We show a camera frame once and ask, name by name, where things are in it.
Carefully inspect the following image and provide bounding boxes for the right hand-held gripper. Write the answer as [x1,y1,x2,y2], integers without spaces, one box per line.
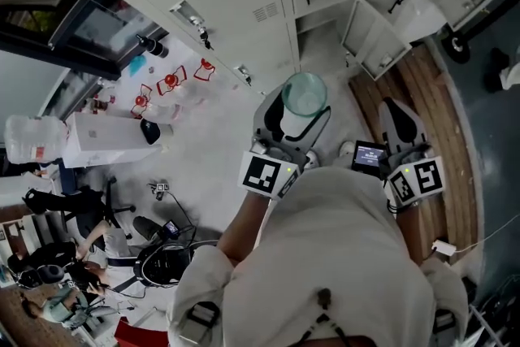
[378,96,446,212]

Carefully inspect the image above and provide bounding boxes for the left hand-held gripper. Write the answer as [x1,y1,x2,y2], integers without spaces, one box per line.
[237,90,332,201]

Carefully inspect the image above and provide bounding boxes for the teal dimpled glass cup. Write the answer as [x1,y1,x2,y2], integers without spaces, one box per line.
[280,71,329,141]

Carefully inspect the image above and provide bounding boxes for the person's left forearm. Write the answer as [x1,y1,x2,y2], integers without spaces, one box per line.
[217,190,272,268]

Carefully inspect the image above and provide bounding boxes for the person's right forearm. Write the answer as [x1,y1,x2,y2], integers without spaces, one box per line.
[396,203,426,269]

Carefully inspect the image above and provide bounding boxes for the small black display screen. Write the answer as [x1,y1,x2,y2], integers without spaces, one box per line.
[351,139,388,180]

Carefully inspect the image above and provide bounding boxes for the stack of wooden boards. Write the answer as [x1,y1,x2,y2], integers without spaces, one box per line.
[348,42,481,271]

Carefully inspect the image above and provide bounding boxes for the black caster wheel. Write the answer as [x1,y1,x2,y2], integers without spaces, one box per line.
[441,32,471,65]

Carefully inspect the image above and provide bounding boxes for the clear water jug red cap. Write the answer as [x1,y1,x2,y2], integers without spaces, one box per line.
[156,64,204,111]
[193,57,231,94]
[129,83,180,126]

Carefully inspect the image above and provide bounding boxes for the white power adapter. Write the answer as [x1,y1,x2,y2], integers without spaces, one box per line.
[431,238,459,258]

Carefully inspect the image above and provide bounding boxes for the person's white shirt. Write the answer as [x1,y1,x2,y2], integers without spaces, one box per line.
[166,165,470,347]

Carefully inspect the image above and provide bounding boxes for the white device black screen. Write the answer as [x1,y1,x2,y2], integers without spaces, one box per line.
[140,117,174,146]

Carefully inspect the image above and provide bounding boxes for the small black-white tagged device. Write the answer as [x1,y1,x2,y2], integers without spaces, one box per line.
[146,181,171,201]

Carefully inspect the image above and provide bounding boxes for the black bottle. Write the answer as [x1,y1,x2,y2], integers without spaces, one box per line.
[135,33,170,60]

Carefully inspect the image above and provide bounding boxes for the blue plastic bag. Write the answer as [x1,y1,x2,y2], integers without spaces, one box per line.
[128,54,148,78]

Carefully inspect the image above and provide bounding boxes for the white cardboard box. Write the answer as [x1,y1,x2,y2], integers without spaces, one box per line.
[63,111,162,170]

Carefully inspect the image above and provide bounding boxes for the black backpack rig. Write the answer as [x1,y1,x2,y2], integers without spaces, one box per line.
[132,239,223,289]

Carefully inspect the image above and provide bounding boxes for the black office chair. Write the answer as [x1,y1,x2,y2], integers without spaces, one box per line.
[22,176,137,241]

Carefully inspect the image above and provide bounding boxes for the black framed glass door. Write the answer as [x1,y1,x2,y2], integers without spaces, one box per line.
[0,0,168,81]

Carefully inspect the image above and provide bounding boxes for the large clear water jug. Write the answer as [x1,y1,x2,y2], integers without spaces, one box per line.
[3,114,69,165]

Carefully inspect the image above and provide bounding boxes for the red box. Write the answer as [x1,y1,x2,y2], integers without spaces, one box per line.
[115,316,170,347]

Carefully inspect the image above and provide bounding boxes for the grey backpack shoulder strap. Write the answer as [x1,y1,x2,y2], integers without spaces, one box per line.
[433,308,457,335]
[180,301,221,345]

